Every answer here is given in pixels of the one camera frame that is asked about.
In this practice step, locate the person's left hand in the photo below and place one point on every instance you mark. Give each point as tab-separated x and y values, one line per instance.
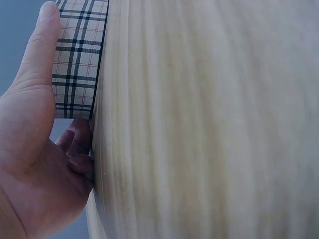
30	159

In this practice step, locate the person's left thumb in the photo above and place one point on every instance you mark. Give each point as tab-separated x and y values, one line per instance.
42	47

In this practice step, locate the person's left fingers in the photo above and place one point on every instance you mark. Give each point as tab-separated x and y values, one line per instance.
78	147

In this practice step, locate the plaid box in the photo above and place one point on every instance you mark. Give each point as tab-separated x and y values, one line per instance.
77	59

